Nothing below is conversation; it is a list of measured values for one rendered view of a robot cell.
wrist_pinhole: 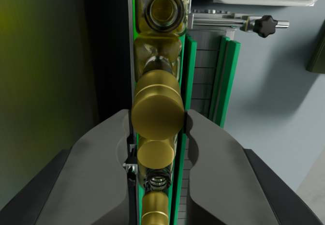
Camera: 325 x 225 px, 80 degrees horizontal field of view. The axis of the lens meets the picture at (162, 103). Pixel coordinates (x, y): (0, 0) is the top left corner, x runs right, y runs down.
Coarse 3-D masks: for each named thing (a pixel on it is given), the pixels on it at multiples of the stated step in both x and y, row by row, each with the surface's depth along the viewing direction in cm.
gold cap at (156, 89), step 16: (144, 80) 14; (160, 80) 13; (176, 80) 15; (144, 96) 11; (160, 96) 11; (176, 96) 12; (144, 112) 12; (160, 112) 12; (176, 112) 12; (144, 128) 12; (160, 128) 12; (176, 128) 12
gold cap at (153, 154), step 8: (144, 144) 17; (152, 144) 17; (160, 144) 17; (168, 144) 17; (144, 152) 17; (152, 152) 17; (160, 152) 17; (168, 152) 17; (144, 160) 18; (152, 160) 18; (160, 160) 18; (168, 160) 18; (152, 168) 18; (160, 168) 18
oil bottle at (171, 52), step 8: (136, 40) 22; (144, 40) 21; (152, 40) 21; (160, 40) 21; (168, 40) 21; (176, 40) 21; (136, 48) 21; (144, 48) 20; (152, 48) 20; (160, 48) 20; (168, 48) 20; (176, 48) 21; (136, 56) 21; (144, 56) 20; (152, 56) 20; (168, 56) 20; (176, 56) 21; (136, 64) 21; (144, 64) 21; (176, 64) 21; (136, 72) 22; (176, 72) 21; (136, 80) 23
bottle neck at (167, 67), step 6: (150, 60) 19; (156, 60) 19; (162, 60) 19; (168, 60) 20; (144, 66) 20; (150, 66) 17; (156, 66) 17; (162, 66) 17; (168, 66) 18; (144, 72) 17
